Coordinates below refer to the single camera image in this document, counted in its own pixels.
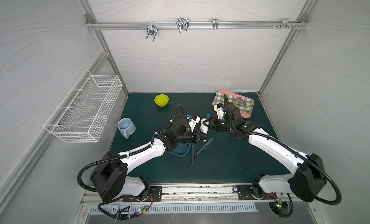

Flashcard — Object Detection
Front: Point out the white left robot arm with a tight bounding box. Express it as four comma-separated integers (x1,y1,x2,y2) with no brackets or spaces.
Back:
77,115,210,202

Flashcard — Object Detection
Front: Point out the uncapped clear test tube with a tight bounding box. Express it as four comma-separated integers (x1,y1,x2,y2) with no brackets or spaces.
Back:
191,144,195,165

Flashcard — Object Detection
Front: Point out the test tube with blue cap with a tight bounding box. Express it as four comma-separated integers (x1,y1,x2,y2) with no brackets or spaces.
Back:
197,137,214,155

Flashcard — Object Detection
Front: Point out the blue translucent plastic container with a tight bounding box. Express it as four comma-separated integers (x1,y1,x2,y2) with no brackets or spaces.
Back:
169,143,191,158

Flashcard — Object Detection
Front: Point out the green checkered cloth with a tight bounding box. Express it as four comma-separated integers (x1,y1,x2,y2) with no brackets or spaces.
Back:
212,91,254,115

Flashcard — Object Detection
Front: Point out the pink tray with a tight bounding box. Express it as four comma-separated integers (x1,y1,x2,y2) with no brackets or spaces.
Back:
215,89,255,119

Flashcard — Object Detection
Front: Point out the yellow-green plastic bowl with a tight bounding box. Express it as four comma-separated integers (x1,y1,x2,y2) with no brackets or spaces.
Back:
154,94,169,107

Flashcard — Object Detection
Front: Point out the light blue ribbed mug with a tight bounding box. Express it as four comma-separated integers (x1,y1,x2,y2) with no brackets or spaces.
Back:
117,118,136,139

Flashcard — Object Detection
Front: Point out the metal clamp hook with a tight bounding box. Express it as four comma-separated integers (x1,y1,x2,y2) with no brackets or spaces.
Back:
176,18,189,33

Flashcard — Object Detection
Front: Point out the metal U-bolt hook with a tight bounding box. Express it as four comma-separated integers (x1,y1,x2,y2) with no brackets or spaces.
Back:
146,24,158,42

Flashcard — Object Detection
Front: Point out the spatula with wooden handle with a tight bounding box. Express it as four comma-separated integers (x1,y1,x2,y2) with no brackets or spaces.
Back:
236,97,246,105

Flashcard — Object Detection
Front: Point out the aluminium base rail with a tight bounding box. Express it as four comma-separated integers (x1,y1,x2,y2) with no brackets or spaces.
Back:
149,183,288,204

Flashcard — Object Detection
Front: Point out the white slotted cable duct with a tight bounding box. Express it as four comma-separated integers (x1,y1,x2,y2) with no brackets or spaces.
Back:
102,202,258,214

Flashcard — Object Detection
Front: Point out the small metal ring hook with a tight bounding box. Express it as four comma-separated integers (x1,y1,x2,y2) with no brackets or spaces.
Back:
213,18,218,30

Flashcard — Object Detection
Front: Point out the white wire basket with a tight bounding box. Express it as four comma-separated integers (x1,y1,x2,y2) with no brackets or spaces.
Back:
43,69,122,143

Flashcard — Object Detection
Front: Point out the aluminium top rail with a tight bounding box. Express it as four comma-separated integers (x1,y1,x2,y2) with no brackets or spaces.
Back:
86,20,309,30

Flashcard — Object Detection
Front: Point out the metal bracket hook right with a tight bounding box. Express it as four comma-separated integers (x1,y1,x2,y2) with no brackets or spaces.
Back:
272,18,297,30

